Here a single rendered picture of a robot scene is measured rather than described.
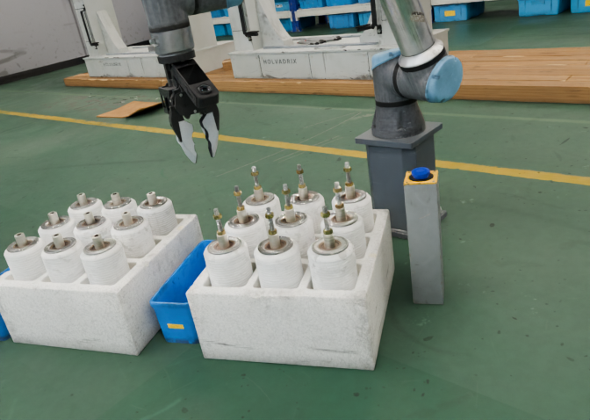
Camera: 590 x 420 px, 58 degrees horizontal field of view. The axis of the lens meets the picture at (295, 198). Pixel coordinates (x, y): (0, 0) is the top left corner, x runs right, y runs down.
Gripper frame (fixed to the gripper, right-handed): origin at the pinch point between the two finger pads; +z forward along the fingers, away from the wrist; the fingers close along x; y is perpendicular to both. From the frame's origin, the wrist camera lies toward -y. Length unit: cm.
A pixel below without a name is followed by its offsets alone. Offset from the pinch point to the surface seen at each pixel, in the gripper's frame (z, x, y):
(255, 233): 23.0, -8.9, 3.7
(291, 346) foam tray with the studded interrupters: 41.2, -3.6, -15.1
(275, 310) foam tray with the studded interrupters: 32.1, -2.3, -13.7
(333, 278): 26.1, -12.8, -20.9
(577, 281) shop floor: 46, -69, -37
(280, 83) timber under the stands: 40, -140, 217
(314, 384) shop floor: 46, -4, -23
